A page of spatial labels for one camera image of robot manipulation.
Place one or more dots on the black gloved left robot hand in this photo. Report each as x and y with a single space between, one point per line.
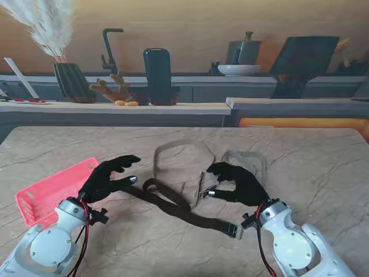
101 181

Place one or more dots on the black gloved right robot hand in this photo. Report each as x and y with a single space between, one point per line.
248 187

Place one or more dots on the dark brown braided belt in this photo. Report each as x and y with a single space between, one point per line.
178 207

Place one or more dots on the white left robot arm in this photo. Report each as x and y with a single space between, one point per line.
49 248

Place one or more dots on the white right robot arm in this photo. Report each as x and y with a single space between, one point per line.
291 245

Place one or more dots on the pink plastic storage basket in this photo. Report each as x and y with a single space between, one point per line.
52 190

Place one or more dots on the tan braided belt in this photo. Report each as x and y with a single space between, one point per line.
157 161

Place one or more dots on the printed kitchen scene backdrop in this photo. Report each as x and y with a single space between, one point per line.
184 17

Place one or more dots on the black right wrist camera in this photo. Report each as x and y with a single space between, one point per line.
250 221

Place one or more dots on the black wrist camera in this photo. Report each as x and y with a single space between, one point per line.
98 217
250 221

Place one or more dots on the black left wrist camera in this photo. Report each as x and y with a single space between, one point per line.
98 217

